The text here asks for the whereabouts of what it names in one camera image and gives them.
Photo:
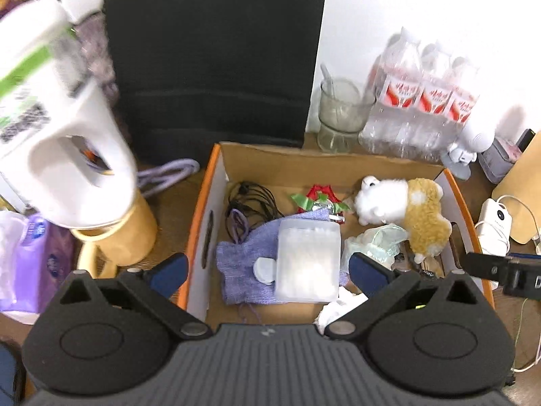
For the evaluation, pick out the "yellow mug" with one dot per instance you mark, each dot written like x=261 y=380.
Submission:
x=126 y=237

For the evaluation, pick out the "yellow and white plush toy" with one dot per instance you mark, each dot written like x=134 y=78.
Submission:
x=418 y=211

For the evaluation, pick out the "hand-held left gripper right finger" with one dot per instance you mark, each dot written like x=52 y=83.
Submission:
x=367 y=275

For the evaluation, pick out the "yellow thermos jug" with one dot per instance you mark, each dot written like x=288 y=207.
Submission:
x=522 y=190

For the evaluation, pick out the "purple knitted pouch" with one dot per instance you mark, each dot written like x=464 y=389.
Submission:
x=243 y=262

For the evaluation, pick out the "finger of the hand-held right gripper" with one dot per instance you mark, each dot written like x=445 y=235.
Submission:
x=526 y=258
x=486 y=266

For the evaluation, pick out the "clear glass cup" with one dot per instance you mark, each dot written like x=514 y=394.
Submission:
x=342 y=110

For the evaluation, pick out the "white round speaker toy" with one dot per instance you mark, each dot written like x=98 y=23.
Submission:
x=482 y=135

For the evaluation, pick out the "black chair back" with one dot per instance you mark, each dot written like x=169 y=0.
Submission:
x=215 y=59

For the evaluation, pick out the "red green ribbon flower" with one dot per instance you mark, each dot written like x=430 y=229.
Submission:
x=321 y=201

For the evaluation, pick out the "clear cotton swab box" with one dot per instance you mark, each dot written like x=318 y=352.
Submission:
x=308 y=262

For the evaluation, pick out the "clear water bottle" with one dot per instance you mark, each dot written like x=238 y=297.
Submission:
x=395 y=93
x=460 y=110
x=431 y=101

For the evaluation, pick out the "white crumpled paper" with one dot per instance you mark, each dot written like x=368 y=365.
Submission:
x=338 y=308

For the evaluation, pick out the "white detergent bottle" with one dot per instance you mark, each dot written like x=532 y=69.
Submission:
x=55 y=135

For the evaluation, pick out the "dark flat case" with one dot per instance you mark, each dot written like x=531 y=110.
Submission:
x=8 y=372

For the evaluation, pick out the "red cardboard box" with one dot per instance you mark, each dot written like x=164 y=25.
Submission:
x=253 y=169

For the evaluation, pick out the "grey small box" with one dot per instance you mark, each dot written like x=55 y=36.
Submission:
x=503 y=156

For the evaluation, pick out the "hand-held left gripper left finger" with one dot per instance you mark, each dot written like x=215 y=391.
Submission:
x=169 y=271

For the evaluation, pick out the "purple tissue pack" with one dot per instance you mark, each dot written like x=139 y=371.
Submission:
x=31 y=262

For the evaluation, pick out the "iridescent plastic bag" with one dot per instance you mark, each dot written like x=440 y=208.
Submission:
x=376 y=241

